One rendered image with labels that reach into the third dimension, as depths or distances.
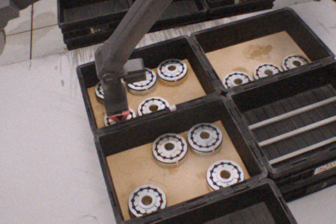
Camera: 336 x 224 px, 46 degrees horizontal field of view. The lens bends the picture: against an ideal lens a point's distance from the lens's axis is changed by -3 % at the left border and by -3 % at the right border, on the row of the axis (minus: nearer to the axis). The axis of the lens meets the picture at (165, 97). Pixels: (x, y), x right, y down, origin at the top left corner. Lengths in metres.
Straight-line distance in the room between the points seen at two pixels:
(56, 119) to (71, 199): 0.35
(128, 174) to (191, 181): 0.18
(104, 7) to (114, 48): 1.41
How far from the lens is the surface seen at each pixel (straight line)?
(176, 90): 1.36
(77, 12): 2.39
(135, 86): 1.35
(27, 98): 1.67
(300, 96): 1.37
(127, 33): 0.93
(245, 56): 1.47
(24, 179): 1.44
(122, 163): 1.21
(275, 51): 1.50
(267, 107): 1.32
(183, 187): 1.14
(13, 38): 3.22
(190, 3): 2.50
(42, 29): 3.20
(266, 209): 1.12
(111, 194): 1.06
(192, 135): 1.20
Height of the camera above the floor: 1.83
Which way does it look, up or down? 48 degrees down
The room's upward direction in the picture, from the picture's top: 8 degrees counter-clockwise
